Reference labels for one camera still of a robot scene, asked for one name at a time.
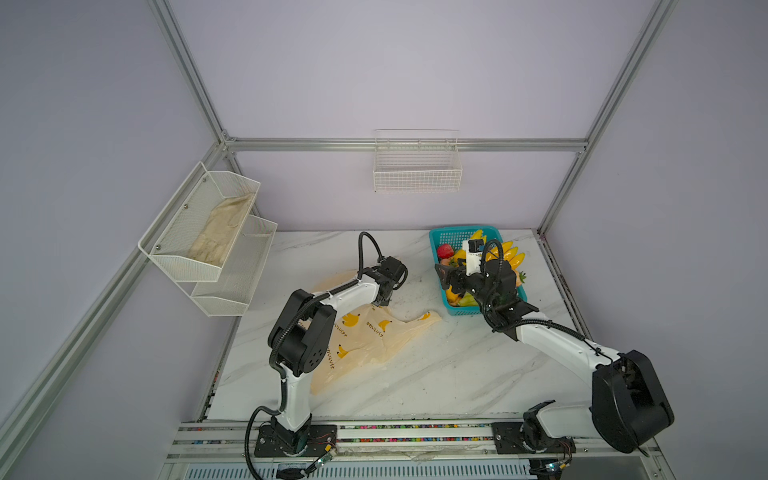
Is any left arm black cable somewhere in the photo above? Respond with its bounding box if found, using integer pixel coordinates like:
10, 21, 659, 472
243, 230, 388, 480

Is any white wire wall basket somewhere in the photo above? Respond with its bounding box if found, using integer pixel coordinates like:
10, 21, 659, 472
373, 129, 463, 193

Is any small yellow fake banana bunch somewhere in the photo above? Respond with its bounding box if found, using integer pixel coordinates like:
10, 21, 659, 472
451, 230, 487, 264

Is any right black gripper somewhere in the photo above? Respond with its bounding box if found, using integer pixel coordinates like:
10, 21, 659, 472
433, 255, 496, 311

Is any white mesh lower shelf bin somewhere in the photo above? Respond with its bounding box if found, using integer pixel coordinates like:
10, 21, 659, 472
188, 215, 278, 317

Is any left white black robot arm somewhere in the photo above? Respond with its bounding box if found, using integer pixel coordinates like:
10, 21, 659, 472
254, 256, 408, 455

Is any beige cloth in bin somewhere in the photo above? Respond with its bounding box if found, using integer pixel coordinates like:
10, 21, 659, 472
187, 193, 255, 267

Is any white mesh shelf bin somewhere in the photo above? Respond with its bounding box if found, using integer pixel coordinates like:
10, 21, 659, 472
138, 163, 260, 283
188, 215, 278, 317

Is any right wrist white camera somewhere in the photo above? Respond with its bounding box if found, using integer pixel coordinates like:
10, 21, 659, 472
462, 240, 485, 275

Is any cream banana print plastic bag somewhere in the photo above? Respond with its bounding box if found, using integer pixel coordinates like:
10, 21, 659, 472
311, 304, 442, 395

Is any large yellow fake banana bunch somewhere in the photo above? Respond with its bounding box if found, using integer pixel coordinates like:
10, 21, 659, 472
482, 241, 525, 271

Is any white mesh upper shelf bin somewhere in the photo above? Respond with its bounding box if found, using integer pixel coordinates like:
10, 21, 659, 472
138, 163, 260, 283

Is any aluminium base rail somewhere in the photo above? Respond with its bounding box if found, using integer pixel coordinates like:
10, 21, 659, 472
159, 418, 675, 479

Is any teal plastic fruit basket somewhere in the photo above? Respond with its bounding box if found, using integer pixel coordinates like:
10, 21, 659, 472
429, 226, 528, 316

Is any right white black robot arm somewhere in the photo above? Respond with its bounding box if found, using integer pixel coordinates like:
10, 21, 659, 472
435, 260, 675, 453

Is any red fake strawberry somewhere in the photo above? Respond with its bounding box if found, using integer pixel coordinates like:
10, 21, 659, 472
436, 243, 455, 261

